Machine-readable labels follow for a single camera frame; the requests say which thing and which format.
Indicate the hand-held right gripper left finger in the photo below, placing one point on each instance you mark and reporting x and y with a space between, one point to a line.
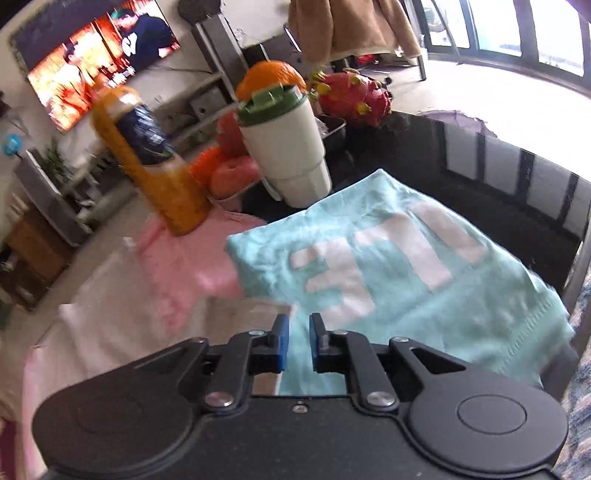
281 346

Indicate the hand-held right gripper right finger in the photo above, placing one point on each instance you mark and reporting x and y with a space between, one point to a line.
315 344

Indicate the white jacket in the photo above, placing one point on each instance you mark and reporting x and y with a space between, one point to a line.
138 314

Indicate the pink printed blanket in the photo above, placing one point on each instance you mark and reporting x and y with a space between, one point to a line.
184 267

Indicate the teal towel white print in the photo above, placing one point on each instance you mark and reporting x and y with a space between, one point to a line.
485 314

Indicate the orange juice bottle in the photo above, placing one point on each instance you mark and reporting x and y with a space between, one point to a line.
171 198

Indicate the white cup green lid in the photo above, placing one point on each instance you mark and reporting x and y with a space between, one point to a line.
286 152

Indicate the dragon fruit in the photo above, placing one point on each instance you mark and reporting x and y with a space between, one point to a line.
355 99

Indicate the brown wooden cabinet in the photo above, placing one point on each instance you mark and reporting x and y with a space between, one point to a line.
32 258

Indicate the orange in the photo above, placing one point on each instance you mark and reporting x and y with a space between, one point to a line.
268 76

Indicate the blue mottled cloth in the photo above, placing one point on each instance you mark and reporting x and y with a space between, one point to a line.
577 415

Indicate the green potted plant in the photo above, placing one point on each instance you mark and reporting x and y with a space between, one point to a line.
55 159

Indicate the brown coat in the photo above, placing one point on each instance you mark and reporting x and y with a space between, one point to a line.
341 27

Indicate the blue globe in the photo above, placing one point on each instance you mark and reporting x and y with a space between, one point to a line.
12 144

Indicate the black framed window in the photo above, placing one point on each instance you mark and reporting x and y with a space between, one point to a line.
508 32

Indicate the wall television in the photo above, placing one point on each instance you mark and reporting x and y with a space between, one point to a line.
92 60

